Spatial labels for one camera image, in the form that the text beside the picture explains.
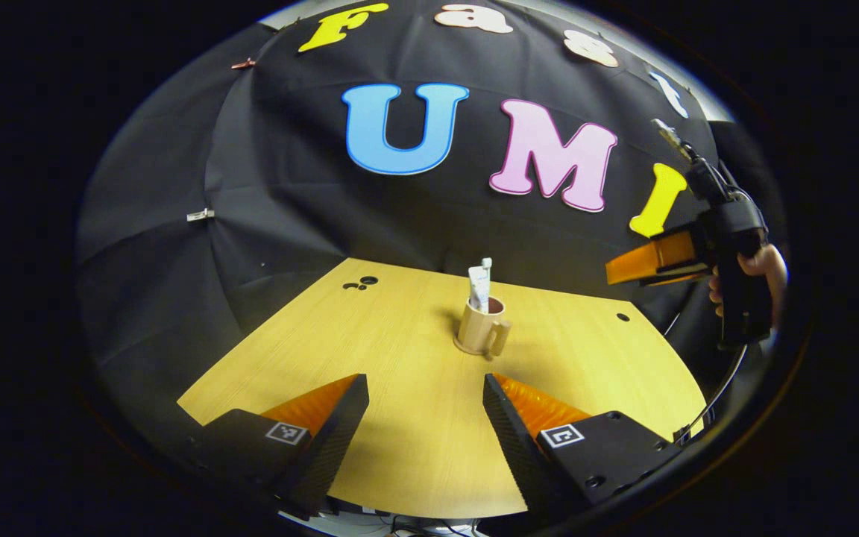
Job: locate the wooden desktop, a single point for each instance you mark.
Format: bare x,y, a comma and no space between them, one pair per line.
400,358

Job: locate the white clip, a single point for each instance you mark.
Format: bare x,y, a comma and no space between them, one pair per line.
200,215

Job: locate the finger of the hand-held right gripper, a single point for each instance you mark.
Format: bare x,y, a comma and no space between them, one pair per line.
679,279
646,261

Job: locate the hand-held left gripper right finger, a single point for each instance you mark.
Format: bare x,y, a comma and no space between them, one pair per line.
508,432

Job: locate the copper clip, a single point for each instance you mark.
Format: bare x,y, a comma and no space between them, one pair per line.
243,64

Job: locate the white toothpaste tube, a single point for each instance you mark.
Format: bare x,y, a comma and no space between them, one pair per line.
478,287

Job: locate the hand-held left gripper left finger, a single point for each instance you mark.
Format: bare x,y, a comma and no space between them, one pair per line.
336,432

